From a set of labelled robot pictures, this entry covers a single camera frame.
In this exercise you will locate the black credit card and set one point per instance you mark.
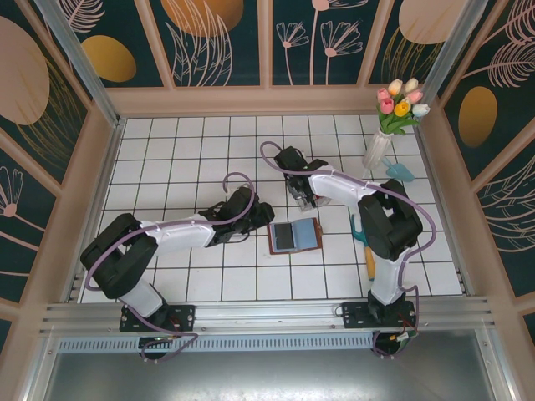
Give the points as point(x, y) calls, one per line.
point(283, 236)

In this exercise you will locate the brown leather card holder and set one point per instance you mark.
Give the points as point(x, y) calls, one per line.
point(307, 234)

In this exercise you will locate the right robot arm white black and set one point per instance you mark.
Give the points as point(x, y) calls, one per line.
point(334, 186)

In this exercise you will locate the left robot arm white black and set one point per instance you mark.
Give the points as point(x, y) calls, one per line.
point(179, 234)

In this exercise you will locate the white ribbed vase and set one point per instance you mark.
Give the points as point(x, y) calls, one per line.
point(377, 150)

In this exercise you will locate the light blue trowel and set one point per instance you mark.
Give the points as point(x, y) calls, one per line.
point(402, 171)

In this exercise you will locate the pastel tulip bouquet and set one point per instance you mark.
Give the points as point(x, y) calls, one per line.
point(397, 109)

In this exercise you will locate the long aluminium rail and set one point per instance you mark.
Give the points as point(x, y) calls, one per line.
point(267, 317)

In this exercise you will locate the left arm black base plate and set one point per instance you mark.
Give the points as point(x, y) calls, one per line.
point(184, 317)

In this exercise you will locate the aluminium side rail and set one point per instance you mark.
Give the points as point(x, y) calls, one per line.
point(431, 167)
point(110, 146)

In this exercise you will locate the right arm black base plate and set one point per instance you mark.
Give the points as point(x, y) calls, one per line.
point(355, 317)

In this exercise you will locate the aluminium corner post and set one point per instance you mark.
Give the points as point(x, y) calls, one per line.
point(449, 52)
point(85, 71)

